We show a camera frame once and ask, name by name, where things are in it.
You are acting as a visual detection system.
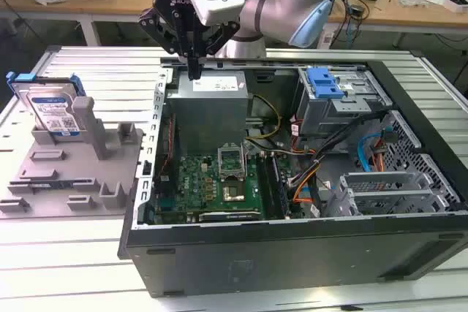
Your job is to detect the RAM stick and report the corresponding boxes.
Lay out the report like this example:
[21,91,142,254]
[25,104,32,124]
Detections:
[7,179,94,189]

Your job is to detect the metal socket cover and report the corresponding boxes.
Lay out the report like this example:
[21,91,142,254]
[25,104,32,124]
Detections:
[217,142,245,181]

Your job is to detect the orange yellow wire bundle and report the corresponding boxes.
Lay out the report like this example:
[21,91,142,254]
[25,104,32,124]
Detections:
[287,149,328,205]

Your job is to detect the black PC case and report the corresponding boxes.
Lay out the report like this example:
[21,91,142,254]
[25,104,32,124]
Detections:
[116,56,468,299]

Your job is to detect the black graphics card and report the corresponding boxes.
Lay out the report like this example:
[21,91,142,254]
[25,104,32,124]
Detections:
[199,209,263,223]

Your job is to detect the grey parts rack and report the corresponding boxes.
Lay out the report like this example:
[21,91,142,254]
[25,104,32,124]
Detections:
[0,96,146,218]

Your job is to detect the wooden desk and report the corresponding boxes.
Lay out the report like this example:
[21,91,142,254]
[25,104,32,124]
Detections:
[327,0,468,48]
[0,0,257,48]

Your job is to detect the grey power supply unit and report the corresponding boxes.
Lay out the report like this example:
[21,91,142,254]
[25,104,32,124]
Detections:
[166,69,253,145]

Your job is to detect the green motherboard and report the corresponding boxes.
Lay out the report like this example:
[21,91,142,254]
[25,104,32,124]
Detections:
[151,143,293,224]

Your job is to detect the black RAM slot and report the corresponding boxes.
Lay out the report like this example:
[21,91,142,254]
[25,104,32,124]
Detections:
[261,152,281,218]
[266,153,285,218]
[256,152,276,218]
[271,153,290,219]

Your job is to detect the grey metal drive cage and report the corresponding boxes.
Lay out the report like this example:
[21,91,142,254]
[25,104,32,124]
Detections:
[295,66,388,137]

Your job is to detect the CPU socket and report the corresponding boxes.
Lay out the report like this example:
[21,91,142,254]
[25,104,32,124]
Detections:
[222,179,246,204]

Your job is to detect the orange red power wire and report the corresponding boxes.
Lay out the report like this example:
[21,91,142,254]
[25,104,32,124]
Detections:
[369,142,388,173]

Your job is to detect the hard disk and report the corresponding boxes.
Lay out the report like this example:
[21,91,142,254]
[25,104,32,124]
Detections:
[5,72,87,137]

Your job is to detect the white open box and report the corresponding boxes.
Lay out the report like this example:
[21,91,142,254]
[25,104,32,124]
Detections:
[442,0,468,14]

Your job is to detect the yellow black power wires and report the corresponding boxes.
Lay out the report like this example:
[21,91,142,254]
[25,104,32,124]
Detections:
[248,94,283,141]

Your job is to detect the black wire bundle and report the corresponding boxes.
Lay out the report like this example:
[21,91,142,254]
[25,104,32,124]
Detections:
[288,110,394,189]

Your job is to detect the grey metal disk bay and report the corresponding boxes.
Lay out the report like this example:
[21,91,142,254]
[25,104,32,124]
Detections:
[338,171,458,216]

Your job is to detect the blue data wire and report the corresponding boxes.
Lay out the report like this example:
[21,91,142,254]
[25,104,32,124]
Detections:
[356,127,399,174]

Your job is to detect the blue plastic drive latch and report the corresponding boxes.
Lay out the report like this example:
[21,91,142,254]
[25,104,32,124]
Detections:
[306,66,344,99]

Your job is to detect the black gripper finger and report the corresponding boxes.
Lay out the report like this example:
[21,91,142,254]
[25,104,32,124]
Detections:
[195,21,241,81]
[137,7,195,81]

